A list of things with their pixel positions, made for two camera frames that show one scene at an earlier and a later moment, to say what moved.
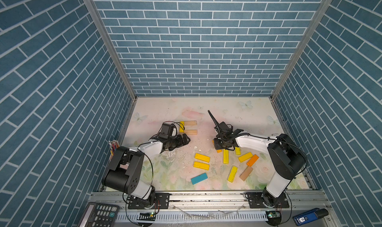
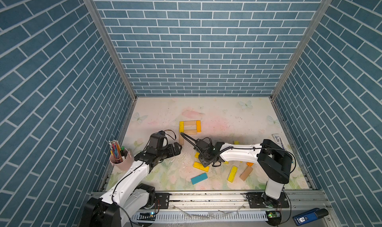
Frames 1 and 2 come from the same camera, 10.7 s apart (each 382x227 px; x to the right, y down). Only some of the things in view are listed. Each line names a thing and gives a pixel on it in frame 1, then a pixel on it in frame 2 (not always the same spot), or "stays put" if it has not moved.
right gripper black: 216,147 → 203,162
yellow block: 201,165 stays put
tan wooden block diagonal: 191,132 stays put
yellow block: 181,127 stays put
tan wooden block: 190,123 stays put
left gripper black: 179,143 → 171,153
